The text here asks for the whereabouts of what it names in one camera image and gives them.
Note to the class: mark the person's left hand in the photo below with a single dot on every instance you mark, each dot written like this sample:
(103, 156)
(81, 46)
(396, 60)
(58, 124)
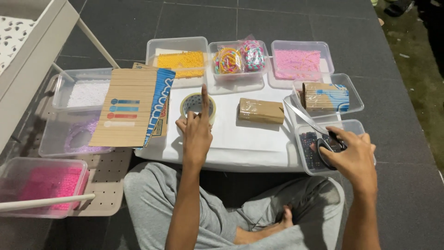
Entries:
(196, 139)

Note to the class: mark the person's right hand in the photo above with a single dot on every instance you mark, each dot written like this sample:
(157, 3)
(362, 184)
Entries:
(353, 159)

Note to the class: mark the clear adhesive tape roll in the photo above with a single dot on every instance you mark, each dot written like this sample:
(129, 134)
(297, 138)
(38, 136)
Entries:
(190, 100)

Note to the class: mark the clear container of black beads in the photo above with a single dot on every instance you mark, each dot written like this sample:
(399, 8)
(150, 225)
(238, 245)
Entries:
(350, 126)

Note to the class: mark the heap of black letter beads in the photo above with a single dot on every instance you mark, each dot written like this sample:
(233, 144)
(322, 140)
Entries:
(308, 152)

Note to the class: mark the white paper sheet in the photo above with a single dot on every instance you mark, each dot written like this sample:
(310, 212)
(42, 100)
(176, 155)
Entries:
(242, 139)

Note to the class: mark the clear container with cardboard bundle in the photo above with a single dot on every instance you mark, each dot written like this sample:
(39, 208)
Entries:
(355, 100)

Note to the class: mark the blue-printed cardboard bundle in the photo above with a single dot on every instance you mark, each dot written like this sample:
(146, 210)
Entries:
(324, 97)

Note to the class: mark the tape-wrapped cardboard block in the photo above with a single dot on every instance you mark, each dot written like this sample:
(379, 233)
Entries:
(261, 111)

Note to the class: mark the cardboard sheet with coloured bars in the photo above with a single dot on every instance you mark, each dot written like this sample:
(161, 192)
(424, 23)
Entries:
(128, 111)

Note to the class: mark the heap of yellow beads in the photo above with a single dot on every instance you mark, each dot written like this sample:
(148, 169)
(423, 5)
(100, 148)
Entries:
(181, 62)

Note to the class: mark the person's grey trousers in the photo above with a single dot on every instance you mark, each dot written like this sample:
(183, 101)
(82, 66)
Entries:
(152, 208)

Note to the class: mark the clear container of yellow beads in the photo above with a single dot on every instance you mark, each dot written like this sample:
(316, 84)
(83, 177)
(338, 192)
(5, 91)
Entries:
(177, 45)

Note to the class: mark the beige perforated board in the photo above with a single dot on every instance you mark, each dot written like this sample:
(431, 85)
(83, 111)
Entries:
(107, 187)

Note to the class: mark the person's bare foot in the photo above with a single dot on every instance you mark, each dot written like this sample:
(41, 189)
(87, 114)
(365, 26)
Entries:
(274, 229)

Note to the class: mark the heap of pale pink beads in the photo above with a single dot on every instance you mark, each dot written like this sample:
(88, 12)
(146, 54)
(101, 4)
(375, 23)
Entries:
(296, 64)

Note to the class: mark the heap of white beads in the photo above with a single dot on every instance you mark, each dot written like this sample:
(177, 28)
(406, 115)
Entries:
(88, 93)

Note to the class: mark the heap of purple beads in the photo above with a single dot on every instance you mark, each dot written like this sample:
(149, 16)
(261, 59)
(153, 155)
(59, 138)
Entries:
(78, 139)

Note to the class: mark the clear container of pale pink beads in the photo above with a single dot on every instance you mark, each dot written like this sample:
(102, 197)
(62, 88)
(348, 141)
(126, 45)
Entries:
(301, 47)

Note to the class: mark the clear container of white beads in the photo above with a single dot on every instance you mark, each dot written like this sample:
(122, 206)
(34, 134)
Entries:
(79, 74)

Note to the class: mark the clear container of purple beads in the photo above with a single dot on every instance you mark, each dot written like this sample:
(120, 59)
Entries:
(55, 139)

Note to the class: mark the heap of hot pink beads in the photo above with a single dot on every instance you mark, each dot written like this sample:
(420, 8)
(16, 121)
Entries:
(55, 184)

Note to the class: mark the black shoe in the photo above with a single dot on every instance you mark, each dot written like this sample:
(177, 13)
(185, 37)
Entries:
(397, 7)

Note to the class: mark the white rod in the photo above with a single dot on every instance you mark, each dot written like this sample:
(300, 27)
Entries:
(45, 202)

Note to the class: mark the clear container of hot pink beads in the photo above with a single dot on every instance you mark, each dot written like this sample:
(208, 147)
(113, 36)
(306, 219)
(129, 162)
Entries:
(20, 170)

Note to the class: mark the white patterned cushion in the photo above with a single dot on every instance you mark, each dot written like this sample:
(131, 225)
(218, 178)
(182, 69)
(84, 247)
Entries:
(12, 38)

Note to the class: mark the white furniture frame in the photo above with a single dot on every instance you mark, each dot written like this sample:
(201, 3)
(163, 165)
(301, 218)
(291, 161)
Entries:
(38, 62)

